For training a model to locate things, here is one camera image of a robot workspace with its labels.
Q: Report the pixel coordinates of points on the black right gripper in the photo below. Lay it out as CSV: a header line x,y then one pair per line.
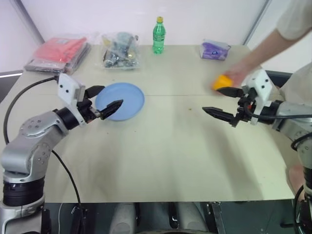
x,y
246,109

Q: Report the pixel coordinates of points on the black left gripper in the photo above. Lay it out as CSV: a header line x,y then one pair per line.
x,y
86,109

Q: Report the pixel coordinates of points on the orange yellow object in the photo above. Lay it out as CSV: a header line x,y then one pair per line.
x,y
220,83

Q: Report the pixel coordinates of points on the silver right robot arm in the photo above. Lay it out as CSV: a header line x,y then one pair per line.
x,y
292,112

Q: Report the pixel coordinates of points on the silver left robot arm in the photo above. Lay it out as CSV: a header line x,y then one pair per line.
x,y
31,136

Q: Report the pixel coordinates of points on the person's bare forearm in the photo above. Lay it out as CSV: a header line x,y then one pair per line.
x,y
268,46

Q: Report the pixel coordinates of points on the blue plastic plate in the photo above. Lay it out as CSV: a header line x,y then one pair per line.
x,y
129,100

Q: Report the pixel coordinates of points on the person's bare hand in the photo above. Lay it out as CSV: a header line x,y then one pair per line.
x,y
240,70

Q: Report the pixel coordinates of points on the clear bag of assorted items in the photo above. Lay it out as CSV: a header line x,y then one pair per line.
x,y
122,51

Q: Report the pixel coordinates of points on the purple packet in clear wrap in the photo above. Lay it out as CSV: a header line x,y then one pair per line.
x,y
214,50

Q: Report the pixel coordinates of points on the red cloth in clear bag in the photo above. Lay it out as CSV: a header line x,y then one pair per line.
x,y
59,48

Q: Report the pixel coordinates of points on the person's beige trousers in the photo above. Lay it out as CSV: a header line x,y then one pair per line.
x,y
301,83

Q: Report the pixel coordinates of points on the green plastic bottle yellow cap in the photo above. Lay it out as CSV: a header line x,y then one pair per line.
x,y
159,36

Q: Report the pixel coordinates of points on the person's pinkish foot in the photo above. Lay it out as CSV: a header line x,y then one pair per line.
x,y
295,178

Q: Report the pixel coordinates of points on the person's beige shirt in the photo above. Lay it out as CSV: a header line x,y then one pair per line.
x,y
296,17

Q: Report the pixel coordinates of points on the grey rounded shape under table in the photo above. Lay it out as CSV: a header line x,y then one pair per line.
x,y
191,218
123,218

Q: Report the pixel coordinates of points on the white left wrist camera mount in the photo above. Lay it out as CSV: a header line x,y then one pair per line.
x,y
67,90

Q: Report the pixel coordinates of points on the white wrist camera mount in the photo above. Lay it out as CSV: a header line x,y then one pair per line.
x,y
262,84
67,90

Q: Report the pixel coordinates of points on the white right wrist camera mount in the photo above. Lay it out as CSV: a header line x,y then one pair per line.
x,y
262,84

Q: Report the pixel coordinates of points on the grey metal frame post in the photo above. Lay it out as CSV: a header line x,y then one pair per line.
x,y
258,20
31,22

